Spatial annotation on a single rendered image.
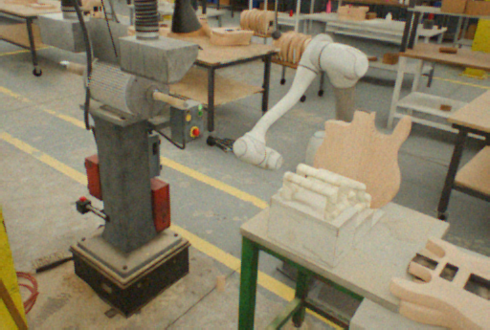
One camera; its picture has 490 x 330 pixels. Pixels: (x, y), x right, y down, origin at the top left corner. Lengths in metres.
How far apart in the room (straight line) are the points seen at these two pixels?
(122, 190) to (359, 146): 1.29
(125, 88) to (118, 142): 0.34
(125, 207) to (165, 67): 0.97
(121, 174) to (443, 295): 1.60
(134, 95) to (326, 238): 1.09
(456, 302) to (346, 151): 0.65
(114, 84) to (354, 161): 1.15
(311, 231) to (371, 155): 0.40
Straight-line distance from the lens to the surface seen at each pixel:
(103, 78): 2.22
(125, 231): 2.56
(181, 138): 2.35
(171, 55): 1.77
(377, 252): 1.68
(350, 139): 1.74
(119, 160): 2.33
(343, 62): 2.00
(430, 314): 1.49
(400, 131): 1.65
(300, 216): 1.51
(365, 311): 1.49
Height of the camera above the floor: 1.91
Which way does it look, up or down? 25 degrees down
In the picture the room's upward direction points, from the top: 3 degrees clockwise
